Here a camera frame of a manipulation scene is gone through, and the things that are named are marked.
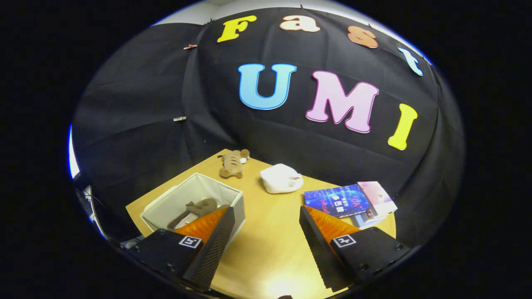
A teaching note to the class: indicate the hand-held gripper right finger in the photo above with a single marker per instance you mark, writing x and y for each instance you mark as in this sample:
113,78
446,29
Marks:
318,249

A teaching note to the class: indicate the pink cover book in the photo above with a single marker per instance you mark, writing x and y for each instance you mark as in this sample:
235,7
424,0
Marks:
378,199

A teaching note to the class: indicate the pink cloth clip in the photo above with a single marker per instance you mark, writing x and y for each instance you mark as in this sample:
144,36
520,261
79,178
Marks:
190,46

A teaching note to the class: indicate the light blue book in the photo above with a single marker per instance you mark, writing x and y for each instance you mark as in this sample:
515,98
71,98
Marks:
368,221

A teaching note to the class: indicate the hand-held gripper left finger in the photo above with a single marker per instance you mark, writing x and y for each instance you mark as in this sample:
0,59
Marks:
216,249

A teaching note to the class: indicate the grey fabric storage box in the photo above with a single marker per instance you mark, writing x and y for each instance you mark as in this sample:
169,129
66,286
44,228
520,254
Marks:
195,187

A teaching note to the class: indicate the white plush toy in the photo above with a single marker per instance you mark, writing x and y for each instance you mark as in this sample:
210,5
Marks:
280,178

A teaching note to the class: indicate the dark blue book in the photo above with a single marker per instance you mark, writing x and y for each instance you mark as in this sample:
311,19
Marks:
336,201

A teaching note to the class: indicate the brown plush toy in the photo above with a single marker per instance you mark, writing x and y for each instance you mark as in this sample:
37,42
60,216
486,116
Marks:
232,164

